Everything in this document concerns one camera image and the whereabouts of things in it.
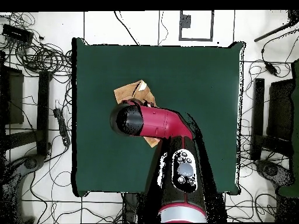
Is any tan terry towel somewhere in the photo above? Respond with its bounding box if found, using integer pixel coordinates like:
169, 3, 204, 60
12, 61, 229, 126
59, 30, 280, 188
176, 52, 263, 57
113, 79, 162, 148

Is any dark flat panel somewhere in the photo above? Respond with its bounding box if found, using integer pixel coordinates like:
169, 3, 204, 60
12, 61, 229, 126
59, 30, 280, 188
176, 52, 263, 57
266, 79, 295, 141
4, 66, 25, 125

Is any dark green table cloth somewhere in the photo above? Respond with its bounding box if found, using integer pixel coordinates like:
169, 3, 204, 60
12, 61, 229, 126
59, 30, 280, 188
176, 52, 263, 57
71, 37, 246, 198

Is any black power strip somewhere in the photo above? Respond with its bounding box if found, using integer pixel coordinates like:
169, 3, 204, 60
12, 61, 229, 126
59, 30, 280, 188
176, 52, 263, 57
53, 107, 71, 147

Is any black stand base foot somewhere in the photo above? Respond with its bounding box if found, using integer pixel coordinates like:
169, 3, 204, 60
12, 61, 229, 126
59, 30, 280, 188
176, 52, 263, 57
254, 159, 295, 187
0, 153, 46, 223

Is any black power adapter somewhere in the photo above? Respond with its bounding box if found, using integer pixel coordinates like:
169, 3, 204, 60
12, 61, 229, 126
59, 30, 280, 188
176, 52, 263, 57
265, 62, 279, 76

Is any black rod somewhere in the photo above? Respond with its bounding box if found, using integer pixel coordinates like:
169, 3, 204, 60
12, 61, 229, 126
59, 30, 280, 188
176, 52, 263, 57
253, 19, 299, 43

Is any black rectangular box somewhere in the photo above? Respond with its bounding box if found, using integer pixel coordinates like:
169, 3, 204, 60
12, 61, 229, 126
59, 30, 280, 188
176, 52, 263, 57
2, 23, 34, 44

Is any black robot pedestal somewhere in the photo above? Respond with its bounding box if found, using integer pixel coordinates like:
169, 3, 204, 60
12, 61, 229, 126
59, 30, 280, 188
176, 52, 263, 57
122, 192, 150, 223

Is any black upright post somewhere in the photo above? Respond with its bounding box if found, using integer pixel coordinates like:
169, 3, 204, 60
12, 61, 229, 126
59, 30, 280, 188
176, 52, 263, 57
36, 71, 51, 156
251, 78, 266, 160

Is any grey square floor frame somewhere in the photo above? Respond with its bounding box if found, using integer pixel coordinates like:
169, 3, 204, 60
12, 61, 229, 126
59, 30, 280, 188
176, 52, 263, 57
179, 10, 214, 42

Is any tangled black cable bundle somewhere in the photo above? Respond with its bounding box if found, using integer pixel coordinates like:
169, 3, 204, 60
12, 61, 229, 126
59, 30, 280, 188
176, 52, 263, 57
13, 41, 73, 76

